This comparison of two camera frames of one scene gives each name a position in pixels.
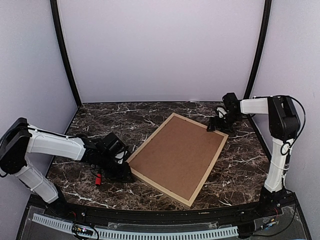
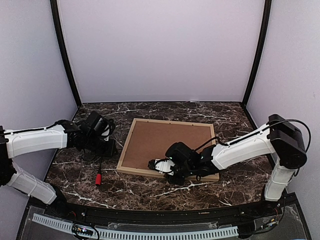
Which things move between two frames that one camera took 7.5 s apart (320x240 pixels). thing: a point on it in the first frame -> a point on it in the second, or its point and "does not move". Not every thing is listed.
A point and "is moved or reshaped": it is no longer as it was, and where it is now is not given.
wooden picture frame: [178, 158] is moved or reshaped
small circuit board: [82, 230] does not move
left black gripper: [121, 176] -> [109, 152]
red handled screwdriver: [98, 181] does not move
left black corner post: [54, 10] does not move
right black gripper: [218, 125] -> [178, 181]
